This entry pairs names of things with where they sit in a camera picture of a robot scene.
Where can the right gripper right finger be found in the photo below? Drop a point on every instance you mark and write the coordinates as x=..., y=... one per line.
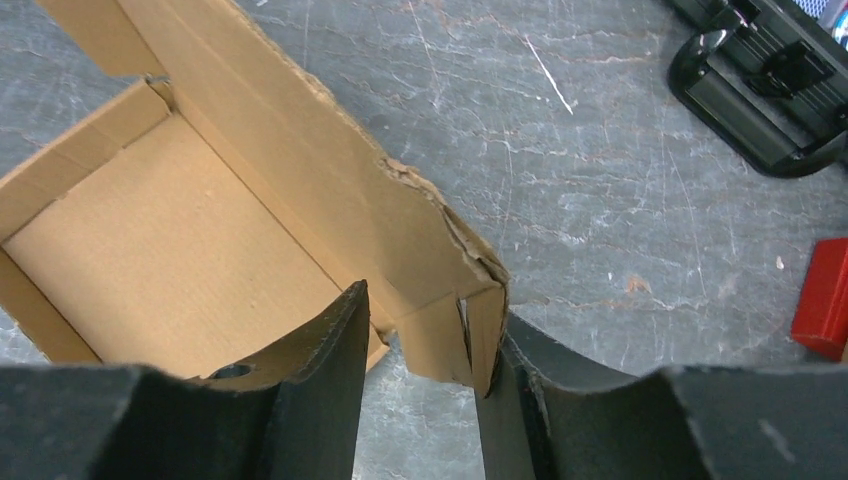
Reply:
x=553, y=413

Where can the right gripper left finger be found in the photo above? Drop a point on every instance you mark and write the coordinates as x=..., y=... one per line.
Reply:
x=288, y=411

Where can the red object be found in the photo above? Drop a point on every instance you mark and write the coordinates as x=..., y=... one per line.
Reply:
x=820, y=321

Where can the black poker chip case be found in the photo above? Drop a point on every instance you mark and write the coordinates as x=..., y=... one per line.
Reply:
x=768, y=79

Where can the cardboard box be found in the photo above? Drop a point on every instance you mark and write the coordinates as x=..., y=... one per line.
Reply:
x=223, y=200

